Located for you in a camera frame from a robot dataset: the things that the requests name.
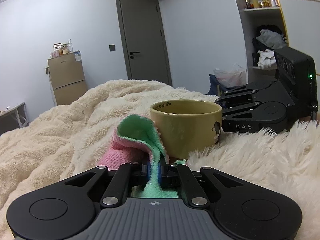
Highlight pile of clothes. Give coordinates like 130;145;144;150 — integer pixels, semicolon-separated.
252;24;287;70

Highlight pink and green cloth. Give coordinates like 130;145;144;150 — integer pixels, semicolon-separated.
98;114;178;198

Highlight white shelf unit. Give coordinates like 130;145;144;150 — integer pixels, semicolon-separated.
235;0;286;82

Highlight olive green ceramic cup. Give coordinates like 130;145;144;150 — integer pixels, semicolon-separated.
150;99;222;159

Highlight wall light switch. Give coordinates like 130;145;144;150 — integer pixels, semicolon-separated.
109;44;116;51

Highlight blue bag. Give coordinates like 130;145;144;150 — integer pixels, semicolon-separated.
207;74;227;96

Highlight amber perfume bottle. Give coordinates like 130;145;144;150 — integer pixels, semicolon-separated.
245;0;252;9

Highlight items on fridge top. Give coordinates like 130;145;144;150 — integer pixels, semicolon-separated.
50;39;73;59

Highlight grey side table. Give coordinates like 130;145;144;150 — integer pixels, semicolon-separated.
1;102;29;134

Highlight cream fluffy blanket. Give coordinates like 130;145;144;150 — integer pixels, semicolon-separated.
1;80;319;239

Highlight grey door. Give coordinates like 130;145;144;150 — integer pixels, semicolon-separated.
116;0;172;85

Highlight yellow perfume bottle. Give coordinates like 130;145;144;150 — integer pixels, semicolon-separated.
251;0;259;9

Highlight black camera box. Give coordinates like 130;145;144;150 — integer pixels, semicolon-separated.
274;47;318;112

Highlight gold mini fridge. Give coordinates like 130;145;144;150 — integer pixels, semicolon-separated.
48;50;88;105

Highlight white plastic bag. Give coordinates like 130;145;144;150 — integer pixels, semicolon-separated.
213;64;247;88

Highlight clear bottle on shelf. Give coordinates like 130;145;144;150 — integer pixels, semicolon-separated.
268;0;278;8

